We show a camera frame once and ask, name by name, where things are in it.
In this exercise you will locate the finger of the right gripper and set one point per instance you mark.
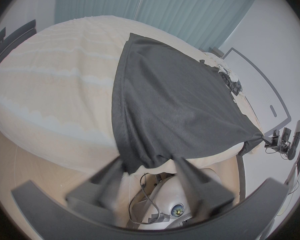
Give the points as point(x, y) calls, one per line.
point(265, 139)

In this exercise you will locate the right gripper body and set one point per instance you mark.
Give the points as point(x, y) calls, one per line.
point(273, 141)

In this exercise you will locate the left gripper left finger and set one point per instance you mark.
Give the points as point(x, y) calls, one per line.
point(100, 191)

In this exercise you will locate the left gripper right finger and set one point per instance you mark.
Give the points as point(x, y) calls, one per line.
point(202, 194)

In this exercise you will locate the black T-shirt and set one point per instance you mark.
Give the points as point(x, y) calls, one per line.
point(170, 104)

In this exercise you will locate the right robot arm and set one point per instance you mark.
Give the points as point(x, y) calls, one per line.
point(296, 144)

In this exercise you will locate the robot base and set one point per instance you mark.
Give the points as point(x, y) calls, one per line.
point(165, 196)

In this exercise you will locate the pile of clothes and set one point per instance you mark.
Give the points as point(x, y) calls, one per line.
point(233, 80)

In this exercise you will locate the bed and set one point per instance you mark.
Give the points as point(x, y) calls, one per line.
point(60, 91)

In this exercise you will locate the black shiny garment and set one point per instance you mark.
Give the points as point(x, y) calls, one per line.
point(235, 87)

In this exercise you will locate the white printed pillow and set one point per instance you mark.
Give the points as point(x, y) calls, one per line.
point(213, 60)

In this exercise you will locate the grey bedside table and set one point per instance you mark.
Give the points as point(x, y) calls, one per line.
point(216, 50)

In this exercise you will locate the blue-green curtain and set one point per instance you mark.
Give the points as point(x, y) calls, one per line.
point(97, 1)
point(195, 11)

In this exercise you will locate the black chest of drawers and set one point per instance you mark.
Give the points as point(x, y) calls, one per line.
point(20, 32)

